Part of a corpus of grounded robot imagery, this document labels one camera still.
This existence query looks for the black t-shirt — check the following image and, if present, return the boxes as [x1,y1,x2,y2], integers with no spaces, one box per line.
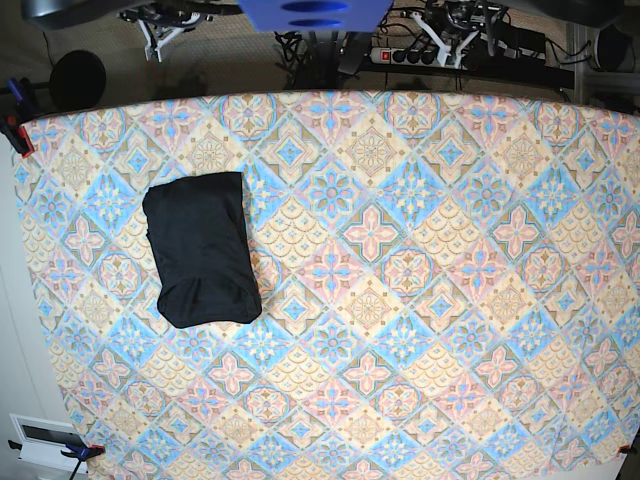
[142,172,262,329]

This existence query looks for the blue clamp bottom left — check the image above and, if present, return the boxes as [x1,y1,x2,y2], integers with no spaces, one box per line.
[7,440,105,479]

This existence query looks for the red black clamp left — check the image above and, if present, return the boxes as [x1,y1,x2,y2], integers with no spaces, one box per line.
[0,116,34,158]

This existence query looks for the black round stool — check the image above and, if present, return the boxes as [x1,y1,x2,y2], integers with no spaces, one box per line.
[48,50,106,112]

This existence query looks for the patterned tablecloth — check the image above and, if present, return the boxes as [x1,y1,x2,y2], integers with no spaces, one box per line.
[13,92,639,479]

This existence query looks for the white power strip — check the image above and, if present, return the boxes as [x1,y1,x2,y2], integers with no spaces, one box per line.
[369,47,464,69]

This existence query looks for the white wall vent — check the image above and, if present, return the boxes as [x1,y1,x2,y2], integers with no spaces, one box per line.
[10,414,84,473]

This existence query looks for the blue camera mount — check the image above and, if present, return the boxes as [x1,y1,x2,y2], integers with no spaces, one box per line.
[238,0,392,33]

